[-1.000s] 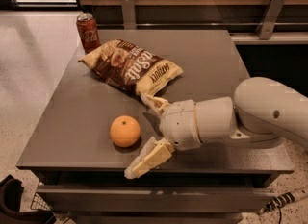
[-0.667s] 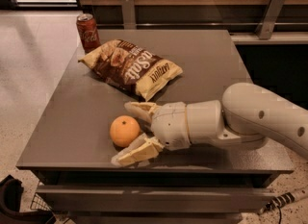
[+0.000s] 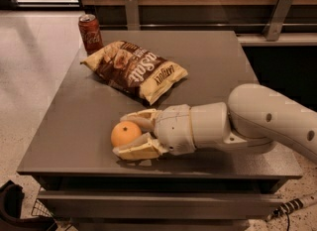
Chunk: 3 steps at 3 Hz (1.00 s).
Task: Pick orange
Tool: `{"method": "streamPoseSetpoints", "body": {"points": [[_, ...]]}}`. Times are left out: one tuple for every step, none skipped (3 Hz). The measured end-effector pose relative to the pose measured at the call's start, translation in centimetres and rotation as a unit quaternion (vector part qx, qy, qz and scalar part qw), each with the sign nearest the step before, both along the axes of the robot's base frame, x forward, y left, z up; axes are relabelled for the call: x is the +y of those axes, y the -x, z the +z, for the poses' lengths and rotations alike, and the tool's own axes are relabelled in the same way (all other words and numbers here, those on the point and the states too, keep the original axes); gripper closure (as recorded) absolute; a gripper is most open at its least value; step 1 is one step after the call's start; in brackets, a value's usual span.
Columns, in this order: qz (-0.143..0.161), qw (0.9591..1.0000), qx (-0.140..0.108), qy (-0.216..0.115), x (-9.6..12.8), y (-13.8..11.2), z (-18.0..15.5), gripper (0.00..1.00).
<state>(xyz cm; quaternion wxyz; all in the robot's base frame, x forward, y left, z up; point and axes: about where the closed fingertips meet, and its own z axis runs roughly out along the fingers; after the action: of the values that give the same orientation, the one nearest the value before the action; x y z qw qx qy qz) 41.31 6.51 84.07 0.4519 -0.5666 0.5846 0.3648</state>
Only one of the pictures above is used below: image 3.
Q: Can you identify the wire basket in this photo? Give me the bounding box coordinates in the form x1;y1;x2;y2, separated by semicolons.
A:
31;198;53;217

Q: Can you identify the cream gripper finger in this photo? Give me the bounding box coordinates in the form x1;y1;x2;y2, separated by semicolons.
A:
113;133;167;161
120;109;161;132

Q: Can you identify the right metal wall bracket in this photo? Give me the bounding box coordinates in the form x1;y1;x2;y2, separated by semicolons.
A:
263;0;293;42

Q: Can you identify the orange fruit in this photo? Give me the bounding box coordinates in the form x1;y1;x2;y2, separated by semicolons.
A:
111;121;142;147

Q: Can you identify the striped white cable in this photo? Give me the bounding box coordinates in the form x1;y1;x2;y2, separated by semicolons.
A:
264;192;317;223

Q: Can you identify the grey table drawer front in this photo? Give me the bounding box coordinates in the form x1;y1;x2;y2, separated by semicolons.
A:
38;191;281;220

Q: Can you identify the left metal wall bracket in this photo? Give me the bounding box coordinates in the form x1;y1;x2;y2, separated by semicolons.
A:
125;0;141;31

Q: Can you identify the horizontal metal rail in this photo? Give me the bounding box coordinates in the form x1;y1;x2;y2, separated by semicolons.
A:
98;23;317;32

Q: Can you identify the brown yellow chip bag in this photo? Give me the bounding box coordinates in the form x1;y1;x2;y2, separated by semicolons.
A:
82;41;188;105

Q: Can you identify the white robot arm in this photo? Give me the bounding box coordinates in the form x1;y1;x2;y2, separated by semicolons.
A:
113;83;317;163

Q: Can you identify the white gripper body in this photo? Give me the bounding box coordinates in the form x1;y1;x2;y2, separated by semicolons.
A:
154;104;195;156

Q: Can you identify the metal wall bracket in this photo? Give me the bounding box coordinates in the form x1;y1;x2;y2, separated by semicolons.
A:
125;0;141;31
263;0;293;42

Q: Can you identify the red cola can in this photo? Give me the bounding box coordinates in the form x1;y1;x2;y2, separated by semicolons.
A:
78;14;103;55

